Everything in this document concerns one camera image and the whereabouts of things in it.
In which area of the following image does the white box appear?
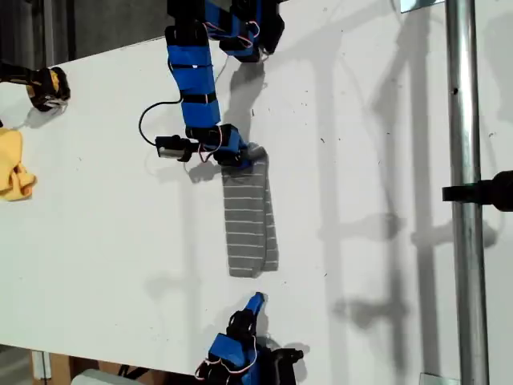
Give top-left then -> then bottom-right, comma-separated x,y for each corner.
71,368 -> 130,385

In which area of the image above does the yellow cloth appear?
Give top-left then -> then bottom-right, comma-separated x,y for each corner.
0,127 -> 38,201

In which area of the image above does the black clamp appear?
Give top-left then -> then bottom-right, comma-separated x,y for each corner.
442,170 -> 513,213

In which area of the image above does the steel post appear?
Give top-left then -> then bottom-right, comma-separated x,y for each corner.
445,0 -> 491,385

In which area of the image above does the gripper camera cable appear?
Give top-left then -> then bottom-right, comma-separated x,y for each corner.
138,99 -> 184,146

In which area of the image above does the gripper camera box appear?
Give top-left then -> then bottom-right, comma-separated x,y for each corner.
155,135 -> 182,161
272,346 -> 305,385

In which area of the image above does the brown cardboard box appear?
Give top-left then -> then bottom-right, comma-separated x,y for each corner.
48,353 -> 121,380

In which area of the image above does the grey striped towel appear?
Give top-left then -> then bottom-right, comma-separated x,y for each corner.
220,143 -> 281,279

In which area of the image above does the gripper camera stalk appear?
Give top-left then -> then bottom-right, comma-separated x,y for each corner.
176,138 -> 202,164

